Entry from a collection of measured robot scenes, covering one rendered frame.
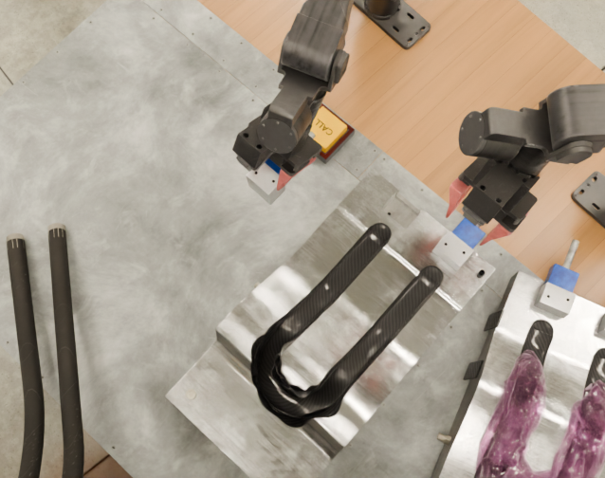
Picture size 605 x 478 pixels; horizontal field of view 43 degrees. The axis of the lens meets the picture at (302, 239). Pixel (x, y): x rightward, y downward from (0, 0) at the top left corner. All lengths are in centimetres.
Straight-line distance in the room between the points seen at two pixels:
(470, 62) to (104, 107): 69
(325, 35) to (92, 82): 60
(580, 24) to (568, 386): 153
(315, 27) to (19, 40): 166
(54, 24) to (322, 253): 154
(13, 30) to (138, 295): 142
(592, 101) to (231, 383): 67
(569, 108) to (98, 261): 82
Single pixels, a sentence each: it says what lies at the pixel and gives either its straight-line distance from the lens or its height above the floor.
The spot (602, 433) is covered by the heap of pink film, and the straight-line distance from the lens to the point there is 125.
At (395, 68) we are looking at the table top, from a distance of 148.
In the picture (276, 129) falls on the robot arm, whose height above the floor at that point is 116.
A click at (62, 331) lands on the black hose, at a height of 88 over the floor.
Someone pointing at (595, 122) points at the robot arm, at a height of 126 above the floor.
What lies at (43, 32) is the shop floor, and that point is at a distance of 258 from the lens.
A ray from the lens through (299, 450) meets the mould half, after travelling 123.
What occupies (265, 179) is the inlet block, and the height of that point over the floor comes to 96.
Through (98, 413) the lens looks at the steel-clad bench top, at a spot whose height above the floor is 80.
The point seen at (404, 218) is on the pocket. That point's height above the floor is 86.
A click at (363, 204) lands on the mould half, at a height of 89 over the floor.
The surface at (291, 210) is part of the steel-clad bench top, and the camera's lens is 136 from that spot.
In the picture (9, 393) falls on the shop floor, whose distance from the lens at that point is 225.
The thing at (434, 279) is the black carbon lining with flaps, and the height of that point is 89.
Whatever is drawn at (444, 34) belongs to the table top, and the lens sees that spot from 153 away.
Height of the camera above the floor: 209
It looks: 74 degrees down
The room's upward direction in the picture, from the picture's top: 2 degrees counter-clockwise
